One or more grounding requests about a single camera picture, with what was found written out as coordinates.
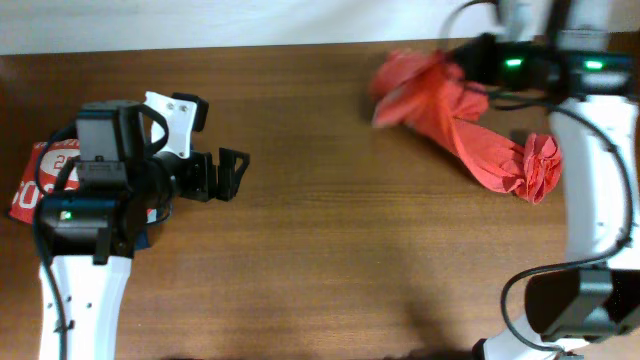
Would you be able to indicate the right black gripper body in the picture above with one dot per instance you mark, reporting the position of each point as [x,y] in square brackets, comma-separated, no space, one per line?
[485,64]

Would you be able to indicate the folded red 2013 soccer shirt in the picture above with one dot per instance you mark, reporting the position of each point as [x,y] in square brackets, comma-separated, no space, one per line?
[28,194]

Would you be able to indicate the orange soccer t-shirt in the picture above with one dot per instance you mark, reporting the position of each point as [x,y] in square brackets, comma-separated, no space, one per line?
[422,92]

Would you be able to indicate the folded navy shirt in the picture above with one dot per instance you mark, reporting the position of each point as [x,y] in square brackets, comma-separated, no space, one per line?
[142,242]

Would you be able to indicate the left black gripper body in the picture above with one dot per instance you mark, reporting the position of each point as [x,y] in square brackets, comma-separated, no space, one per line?
[194,176]

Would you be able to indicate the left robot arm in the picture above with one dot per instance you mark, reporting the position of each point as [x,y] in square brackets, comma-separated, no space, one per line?
[133,157]

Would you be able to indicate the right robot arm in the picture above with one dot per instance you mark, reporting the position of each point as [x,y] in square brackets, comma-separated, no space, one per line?
[591,98]

